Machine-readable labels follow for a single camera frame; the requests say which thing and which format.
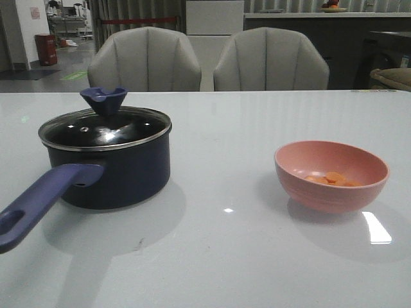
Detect fruit plate on counter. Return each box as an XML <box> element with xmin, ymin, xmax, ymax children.
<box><xmin>320</xmin><ymin>0</ymin><xmax>347</xmax><ymax>13</ymax></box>

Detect left grey upholstered chair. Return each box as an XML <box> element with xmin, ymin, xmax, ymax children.
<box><xmin>87</xmin><ymin>27</ymin><xmax>202</xmax><ymax>92</ymax></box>

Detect coloured sticker strip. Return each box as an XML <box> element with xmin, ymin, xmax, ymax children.
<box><xmin>350</xmin><ymin>89</ymin><xmax>397</xmax><ymax>93</ymax></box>

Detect glass lid with blue knob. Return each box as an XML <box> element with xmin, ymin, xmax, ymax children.
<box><xmin>38</xmin><ymin>87</ymin><xmax>171</xmax><ymax>152</ymax></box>

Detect orange ham slices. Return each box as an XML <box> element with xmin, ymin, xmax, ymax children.
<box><xmin>304</xmin><ymin>171</ymin><xmax>362</xmax><ymax>187</ymax></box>

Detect dark counter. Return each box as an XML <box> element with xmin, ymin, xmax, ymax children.
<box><xmin>243</xmin><ymin>12</ymin><xmax>410</xmax><ymax>90</ymax></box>

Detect grey upholstered chair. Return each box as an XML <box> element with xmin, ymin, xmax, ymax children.
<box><xmin>87</xmin><ymin>27</ymin><xmax>202</xmax><ymax>92</ymax></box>
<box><xmin>213</xmin><ymin>27</ymin><xmax>329</xmax><ymax>91</ymax></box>

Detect white cabinet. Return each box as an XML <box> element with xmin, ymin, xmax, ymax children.
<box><xmin>186</xmin><ymin>1</ymin><xmax>244</xmax><ymax>92</ymax></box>

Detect pink bowl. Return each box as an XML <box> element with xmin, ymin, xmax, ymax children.
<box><xmin>274</xmin><ymin>141</ymin><xmax>390</xmax><ymax>214</ymax></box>

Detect red barrier belt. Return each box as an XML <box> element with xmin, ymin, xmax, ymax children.
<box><xmin>100</xmin><ymin>16</ymin><xmax>180</xmax><ymax>25</ymax></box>

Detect right grey upholstered chair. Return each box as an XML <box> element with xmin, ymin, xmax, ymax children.
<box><xmin>213</xmin><ymin>27</ymin><xmax>329</xmax><ymax>91</ymax></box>

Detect brown cushion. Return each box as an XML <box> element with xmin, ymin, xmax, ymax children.
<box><xmin>370</xmin><ymin>68</ymin><xmax>411</xmax><ymax>92</ymax></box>

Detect dark blue saucepan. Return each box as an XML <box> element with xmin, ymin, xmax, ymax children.
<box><xmin>1</xmin><ymin>131</ymin><xmax>171</xmax><ymax>253</ymax></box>

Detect red bin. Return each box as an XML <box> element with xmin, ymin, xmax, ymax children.
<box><xmin>35</xmin><ymin>33</ymin><xmax>58</xmax><ymax>66</ymax></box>

